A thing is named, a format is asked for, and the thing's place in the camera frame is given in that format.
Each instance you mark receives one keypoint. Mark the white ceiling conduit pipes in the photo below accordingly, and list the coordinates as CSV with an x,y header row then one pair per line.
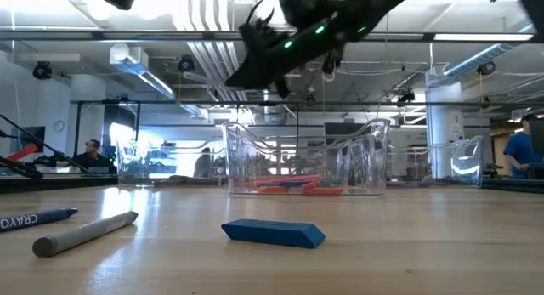
x,y
212,61

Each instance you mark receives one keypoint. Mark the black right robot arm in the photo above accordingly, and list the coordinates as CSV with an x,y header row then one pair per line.
x,y
374,6

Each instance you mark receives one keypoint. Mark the black horizontal bar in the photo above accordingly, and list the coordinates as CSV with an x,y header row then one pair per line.
x,y
361,104

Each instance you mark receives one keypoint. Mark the white pillar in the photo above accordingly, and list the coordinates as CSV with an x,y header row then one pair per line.
x,y
444,116

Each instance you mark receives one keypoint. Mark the computer monitor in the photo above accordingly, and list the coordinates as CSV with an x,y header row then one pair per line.
x,y
36,133

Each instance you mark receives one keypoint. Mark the blue eraser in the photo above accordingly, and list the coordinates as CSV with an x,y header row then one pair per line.
x,y
276,233
293,183

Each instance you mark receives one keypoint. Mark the person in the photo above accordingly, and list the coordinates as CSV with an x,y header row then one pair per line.
x,y
520,150
204,165
91,159

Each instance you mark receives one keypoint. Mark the red bar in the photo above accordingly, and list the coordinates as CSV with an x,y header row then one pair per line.
x,y
23,152

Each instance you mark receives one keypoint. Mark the black gantry frame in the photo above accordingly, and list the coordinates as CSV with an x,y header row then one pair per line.
x,y
77,125

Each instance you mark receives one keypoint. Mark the black aluminium frame rail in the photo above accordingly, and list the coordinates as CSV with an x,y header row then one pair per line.
x,y
64,184
518,185

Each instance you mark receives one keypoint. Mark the large clear plastic bin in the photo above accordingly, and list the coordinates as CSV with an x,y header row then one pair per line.
x,y
365,167

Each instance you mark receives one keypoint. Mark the grey overhead frame bar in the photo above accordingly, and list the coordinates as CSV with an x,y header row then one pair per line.
x,y
127,36

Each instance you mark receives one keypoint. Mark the silver ceiling duct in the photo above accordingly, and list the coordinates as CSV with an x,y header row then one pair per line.
x,y
270,108

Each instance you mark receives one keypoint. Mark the violet blue crayon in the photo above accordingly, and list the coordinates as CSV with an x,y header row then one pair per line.
x,y
38,219

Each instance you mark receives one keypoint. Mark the dark wall screen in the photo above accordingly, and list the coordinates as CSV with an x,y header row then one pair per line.
x,y
340,131

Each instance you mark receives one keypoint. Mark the black ceiling-hung device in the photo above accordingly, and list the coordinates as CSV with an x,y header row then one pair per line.
x,y
329,67
186,64
486,68
42,70
406,97

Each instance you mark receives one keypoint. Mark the blue ceiling duct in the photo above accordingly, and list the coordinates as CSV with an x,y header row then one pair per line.
x,y
480,57

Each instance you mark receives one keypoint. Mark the black pen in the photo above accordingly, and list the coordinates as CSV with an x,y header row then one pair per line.
x,y
170,183
191,180

